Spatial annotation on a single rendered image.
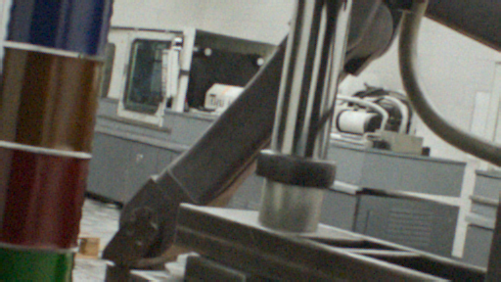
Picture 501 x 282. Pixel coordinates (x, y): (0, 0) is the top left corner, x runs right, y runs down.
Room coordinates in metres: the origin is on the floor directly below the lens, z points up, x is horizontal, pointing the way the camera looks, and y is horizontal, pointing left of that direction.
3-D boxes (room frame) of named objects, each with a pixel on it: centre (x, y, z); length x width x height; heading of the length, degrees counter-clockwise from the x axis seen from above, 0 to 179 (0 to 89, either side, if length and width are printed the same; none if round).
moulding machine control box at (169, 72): (9.57, 1.19, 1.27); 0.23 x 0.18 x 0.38; 127
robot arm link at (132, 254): (1.10, 0.13, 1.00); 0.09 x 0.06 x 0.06; 158
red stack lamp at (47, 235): (0.41, 0.10, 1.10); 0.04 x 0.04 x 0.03
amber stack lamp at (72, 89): (0.41, 0.10, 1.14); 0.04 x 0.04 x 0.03
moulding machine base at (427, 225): (10.01, 0.88, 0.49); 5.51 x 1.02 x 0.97; 37
